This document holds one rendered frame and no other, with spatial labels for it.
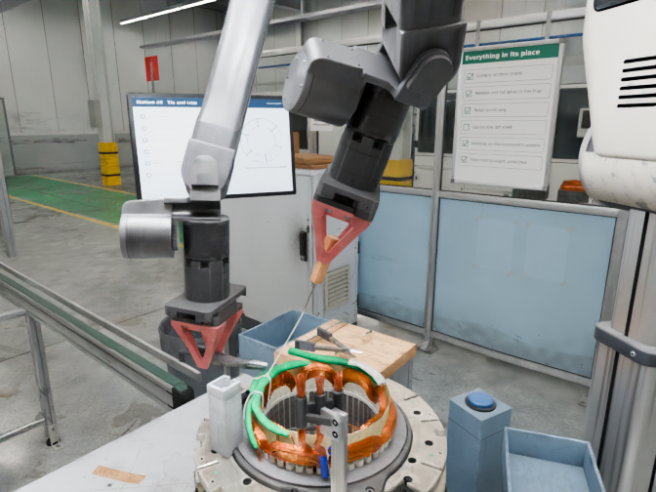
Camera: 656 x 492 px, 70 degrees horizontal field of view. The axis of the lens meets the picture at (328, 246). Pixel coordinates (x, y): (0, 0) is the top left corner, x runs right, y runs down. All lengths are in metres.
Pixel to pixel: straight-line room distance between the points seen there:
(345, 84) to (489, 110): 2.37
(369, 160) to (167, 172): 1.14
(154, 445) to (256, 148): 0.94
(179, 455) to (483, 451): 0.65
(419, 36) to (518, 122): 2.33
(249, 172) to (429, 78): 1.21
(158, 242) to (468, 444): 0.57
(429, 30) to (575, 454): 0.58
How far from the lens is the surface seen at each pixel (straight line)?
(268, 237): 3.12
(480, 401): 0.84
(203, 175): 0.58
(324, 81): 0.46
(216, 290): 0.61
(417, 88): 0.45
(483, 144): 2.82
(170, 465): 1.15
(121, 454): 1.21
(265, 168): 1.63
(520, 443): 0.77
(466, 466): 0.88
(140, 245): 0.60
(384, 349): 0.92
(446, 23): 0.45
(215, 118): 0.63
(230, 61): 0.67
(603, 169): 0.78
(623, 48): 0.77
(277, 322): 1.06
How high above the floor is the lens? 1.48
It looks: 15 degrees down
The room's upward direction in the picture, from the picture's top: straight up
